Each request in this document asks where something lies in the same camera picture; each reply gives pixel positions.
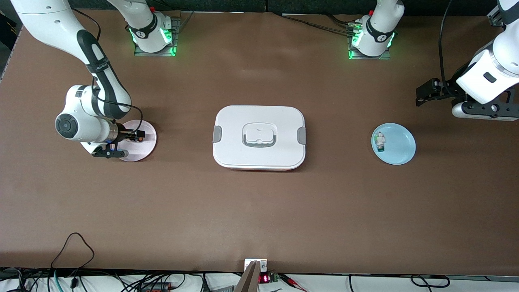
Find pink round plate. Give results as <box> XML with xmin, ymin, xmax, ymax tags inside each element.
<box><xmin>116</xmin><ymin>120</ymin><xmax>157</xmax><ymax>162</ymax></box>

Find light blue round plate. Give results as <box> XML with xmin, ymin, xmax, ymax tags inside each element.
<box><xmin>371</xmin><ymin>122</ymin><xmax>416</xmax><ymax>165</ymax></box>

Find aluminium profile bar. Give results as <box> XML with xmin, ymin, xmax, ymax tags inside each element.
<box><xmin>233</xmin><ymin>260</ymin><xmax>262</xmax><ymax>292</ymax></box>

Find aluminium frame post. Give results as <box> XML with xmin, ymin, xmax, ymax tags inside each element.
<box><xmin>488</xmin><ymin>2</ymin><xmax>507</xmax><ymax>27</ymax></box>

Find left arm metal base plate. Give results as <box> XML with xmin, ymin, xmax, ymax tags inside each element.
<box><xmin>348</xmin><ymin>18</ymin><xmax>392</xmax><ymax>60</ymax></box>

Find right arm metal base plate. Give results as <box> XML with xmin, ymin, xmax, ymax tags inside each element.
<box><xmin>134</xmin><ymin>17</ymin><xmax>181</xmax><ymax>57</ymax></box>

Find thin black cable loop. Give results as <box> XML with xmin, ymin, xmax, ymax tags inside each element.
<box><xmin>51</xmin><ymin>232</ymin><xmax>95</xmax><ymax>284</ymax></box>

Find black arm base cables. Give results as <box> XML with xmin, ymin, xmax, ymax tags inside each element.
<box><xmin>280</xmin><ymin>12</ymin><xmax>361</xmax><ymax>35</ymax></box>

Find white lunch box grey handle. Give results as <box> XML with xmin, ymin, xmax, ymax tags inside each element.
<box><xmin>212</xmin><ymin>105</ymin><xmax>307</xmax><ymax>171</ymax></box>

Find white mounting bracket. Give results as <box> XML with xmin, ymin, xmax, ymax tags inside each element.
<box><xmin>244</xmin><ymin>258</ymin><xmax>268</xmax><ymax>272</ymax></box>

